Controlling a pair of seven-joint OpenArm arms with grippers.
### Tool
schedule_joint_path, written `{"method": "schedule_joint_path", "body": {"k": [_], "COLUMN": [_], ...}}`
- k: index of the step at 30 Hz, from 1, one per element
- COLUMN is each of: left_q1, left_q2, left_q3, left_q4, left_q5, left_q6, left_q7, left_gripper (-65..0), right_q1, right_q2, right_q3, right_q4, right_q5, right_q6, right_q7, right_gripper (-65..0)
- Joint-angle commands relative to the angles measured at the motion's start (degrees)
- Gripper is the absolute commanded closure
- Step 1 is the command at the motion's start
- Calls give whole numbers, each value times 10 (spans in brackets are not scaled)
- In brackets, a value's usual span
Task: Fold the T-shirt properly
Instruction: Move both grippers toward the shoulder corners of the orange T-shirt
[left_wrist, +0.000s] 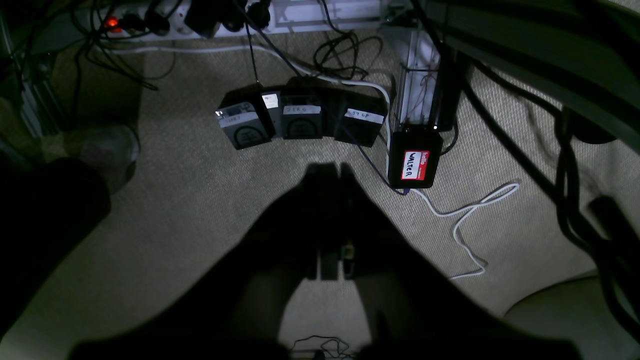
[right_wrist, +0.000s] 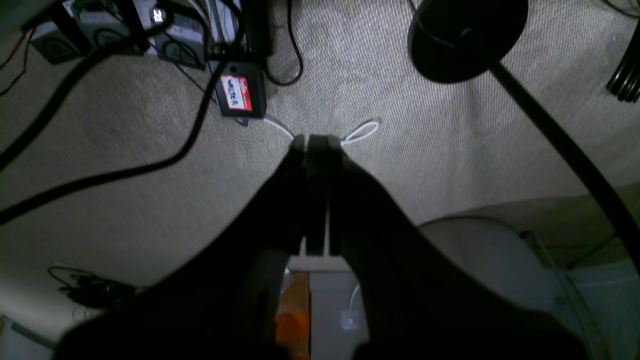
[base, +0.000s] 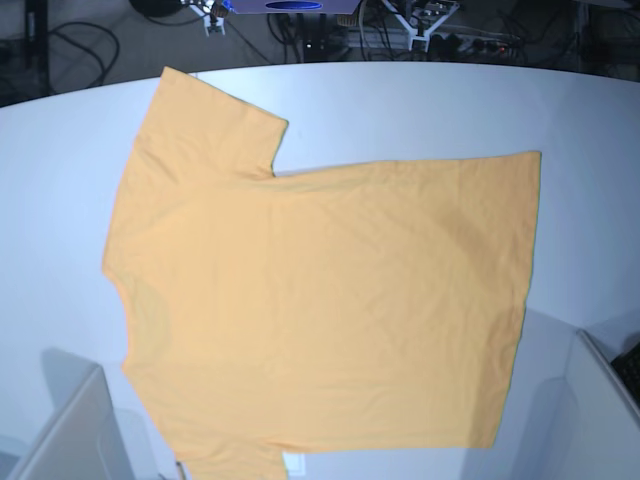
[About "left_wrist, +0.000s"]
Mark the black box with name tag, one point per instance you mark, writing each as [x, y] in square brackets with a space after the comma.
[414, 158]

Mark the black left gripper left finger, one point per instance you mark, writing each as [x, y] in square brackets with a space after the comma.
[236, 308]

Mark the black pedal labelled zero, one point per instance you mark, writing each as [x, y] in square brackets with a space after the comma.
[301, 113]

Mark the aluminium frame leg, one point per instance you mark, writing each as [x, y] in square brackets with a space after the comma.
[419, 62]

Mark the black pedal labelled start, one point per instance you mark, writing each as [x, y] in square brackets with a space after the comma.
[243, 117]

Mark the black pedal labelled stop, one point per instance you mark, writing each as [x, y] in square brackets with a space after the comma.
[360, 118]

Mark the white power strip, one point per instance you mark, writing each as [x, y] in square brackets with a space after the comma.
[286, 17]

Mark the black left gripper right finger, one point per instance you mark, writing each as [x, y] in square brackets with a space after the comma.
[413, 311]

